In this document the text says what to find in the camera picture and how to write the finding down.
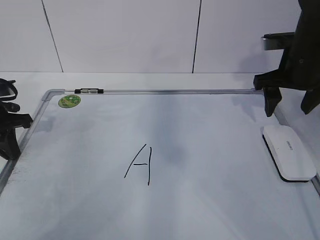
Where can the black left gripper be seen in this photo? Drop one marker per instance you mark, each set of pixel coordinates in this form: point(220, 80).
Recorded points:
point(9, 148)

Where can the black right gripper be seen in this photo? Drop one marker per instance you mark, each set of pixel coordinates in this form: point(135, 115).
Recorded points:
point(302, 69)

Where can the white eraser with black felt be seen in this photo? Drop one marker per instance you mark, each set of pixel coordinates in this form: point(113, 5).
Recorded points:
point(291, 158)

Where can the green round magnet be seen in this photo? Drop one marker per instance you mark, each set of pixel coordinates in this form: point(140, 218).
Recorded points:
point(69, 101)

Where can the black board hanger clip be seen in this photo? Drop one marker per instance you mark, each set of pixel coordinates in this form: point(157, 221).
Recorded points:
point(89, 91)

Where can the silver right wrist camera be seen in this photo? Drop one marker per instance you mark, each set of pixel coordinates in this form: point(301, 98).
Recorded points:
point(277, 41)

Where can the white board with grey frame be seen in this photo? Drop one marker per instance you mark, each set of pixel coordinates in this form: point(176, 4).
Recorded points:
point(154, 167)

